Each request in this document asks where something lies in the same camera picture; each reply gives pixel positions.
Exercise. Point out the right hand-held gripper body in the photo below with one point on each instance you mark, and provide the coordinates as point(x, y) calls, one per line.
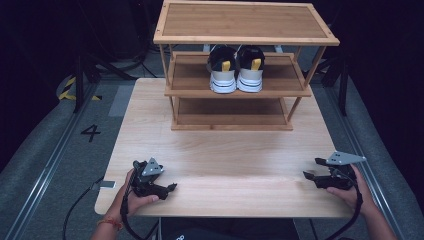
point(338, 171)

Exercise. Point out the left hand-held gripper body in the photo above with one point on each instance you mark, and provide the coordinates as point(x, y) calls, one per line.
point(150, 180)

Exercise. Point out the black and white sneaker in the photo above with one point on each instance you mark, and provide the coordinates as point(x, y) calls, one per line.
point(250, 71)
point(222, 71)

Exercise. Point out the wooden shoe rack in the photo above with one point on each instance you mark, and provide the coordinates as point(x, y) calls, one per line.
point(243, 20)

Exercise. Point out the person's left hand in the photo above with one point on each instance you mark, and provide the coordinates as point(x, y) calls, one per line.
point(136, 203)

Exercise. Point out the person's right hand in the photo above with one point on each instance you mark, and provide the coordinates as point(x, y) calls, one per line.
point(353, 196)

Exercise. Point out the silver plug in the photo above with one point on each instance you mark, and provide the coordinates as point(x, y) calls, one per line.
point(107, 184)

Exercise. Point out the person's dark clothing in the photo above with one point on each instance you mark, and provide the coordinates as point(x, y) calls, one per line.
point(230, 230)

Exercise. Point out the black metal stand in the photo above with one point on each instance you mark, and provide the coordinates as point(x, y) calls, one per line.
point(79, 83)
point(342, 86)

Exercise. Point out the yellow and black tape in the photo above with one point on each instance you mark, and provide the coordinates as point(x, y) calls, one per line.
point(66, 91)

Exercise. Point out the metal floor rail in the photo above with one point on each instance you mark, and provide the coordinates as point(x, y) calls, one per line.
point(46, 166)
point(363, 160)

